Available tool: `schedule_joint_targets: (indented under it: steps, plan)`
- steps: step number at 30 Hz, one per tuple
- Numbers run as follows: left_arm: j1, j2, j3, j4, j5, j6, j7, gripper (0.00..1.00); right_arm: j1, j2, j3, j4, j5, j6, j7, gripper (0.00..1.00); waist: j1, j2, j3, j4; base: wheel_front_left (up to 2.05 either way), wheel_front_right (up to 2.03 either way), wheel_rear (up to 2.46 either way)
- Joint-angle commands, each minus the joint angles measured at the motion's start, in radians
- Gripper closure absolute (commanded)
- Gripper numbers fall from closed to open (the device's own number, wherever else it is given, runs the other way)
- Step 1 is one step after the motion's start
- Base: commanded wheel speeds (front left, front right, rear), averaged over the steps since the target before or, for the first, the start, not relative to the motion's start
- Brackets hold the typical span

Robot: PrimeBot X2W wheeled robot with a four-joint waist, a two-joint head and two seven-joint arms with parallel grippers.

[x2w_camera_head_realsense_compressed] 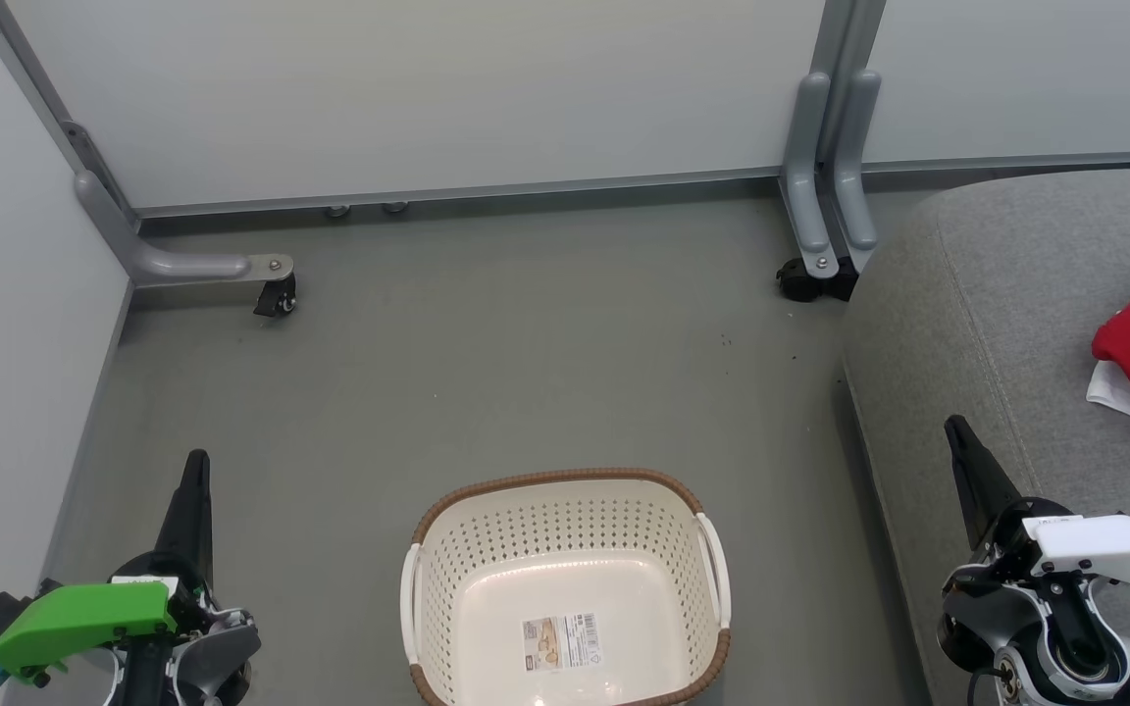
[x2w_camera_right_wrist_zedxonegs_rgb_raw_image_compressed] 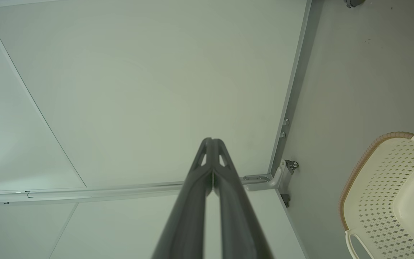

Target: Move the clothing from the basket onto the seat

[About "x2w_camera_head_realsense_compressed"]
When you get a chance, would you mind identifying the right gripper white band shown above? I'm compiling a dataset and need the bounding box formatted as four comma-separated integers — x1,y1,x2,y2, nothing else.
945,415,1130,589

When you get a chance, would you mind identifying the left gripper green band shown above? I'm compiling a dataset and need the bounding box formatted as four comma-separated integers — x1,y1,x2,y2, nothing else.
0,449,215,680

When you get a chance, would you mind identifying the cream basket with brown rim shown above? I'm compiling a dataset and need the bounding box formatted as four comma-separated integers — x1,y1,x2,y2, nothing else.
400,468,732,706

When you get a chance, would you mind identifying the grey fabric sofa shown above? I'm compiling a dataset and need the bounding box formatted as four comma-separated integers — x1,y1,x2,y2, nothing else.
840,169,1130,706

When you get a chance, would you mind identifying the black caster wheel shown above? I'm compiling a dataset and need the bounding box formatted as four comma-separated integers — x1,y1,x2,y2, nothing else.
253,275,298,318
776,257,860,303

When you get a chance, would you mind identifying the grey curved partition leg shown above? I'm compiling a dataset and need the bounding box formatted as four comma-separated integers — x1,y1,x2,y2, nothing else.
832,69,882,251
75,172,296,290
783,71,841,280

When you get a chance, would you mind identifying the printed label sticker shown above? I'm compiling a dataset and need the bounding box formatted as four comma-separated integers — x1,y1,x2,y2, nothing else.
523,613,603,673

